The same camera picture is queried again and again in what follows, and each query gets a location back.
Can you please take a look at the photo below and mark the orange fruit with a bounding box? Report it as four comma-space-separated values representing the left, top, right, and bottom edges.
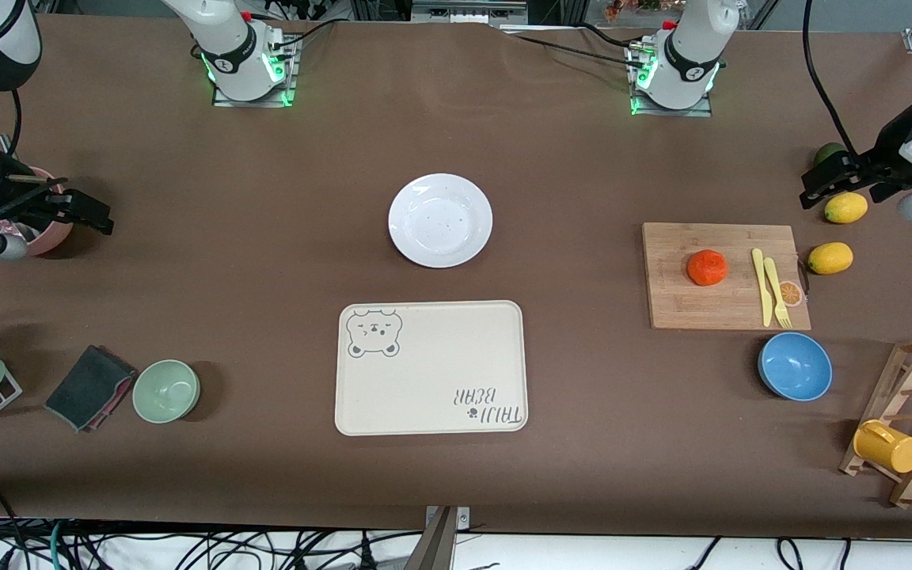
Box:
686, 249, 728, 287

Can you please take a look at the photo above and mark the white round plate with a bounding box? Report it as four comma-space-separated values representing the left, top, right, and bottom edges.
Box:
388, 173, 494, 269

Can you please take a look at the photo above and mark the yellow lemon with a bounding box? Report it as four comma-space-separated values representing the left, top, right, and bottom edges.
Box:
808, 242, 854, 276
824, 192, 869, 225

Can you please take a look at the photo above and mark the pink bowl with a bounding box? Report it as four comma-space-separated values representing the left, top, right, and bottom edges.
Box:
0, 166, 74, 257

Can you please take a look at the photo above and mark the yellow plastic fork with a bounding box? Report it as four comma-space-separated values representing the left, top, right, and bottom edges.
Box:
764, 256, 792, 329

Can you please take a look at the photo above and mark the yellow plastic knife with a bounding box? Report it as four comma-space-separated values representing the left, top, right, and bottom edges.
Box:
751, 248, 774, 328

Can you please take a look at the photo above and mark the dark grey folded cloth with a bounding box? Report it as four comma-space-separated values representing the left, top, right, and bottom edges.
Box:
44, 344, 138, 433

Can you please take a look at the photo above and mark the wooden cutting board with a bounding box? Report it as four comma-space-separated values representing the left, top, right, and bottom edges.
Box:
642, 222, 812, 331

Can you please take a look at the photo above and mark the pink folded cloth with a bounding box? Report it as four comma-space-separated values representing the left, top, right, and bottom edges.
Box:
92, 370, 139, 432

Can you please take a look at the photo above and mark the blue bowl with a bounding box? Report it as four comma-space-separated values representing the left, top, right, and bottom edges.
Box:
758, 332, 834, 402

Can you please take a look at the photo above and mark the pale green bowl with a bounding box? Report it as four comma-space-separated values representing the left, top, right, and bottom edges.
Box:
132, 359, 201, 424

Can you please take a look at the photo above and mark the yellow mug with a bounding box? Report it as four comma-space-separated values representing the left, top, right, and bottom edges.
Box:
853, 420, 912, 474

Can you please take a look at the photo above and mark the cream tray with bear print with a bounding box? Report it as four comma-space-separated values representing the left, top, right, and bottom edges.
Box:
334, 300, 529, 437

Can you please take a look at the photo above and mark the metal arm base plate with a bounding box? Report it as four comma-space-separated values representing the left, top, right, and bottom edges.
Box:
627, 40, 715, 119
211, 32, 299, 108

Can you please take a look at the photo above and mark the black cable on table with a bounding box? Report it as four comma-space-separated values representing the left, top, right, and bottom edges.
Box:
496, 22, 640, 68
270, 20, 338, 52

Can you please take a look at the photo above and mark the green cable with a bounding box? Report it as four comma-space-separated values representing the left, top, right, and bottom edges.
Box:
47, 519, 70, 570

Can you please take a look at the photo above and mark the metal mount bracket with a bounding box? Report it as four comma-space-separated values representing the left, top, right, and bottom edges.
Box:
405, 505, 473, 570

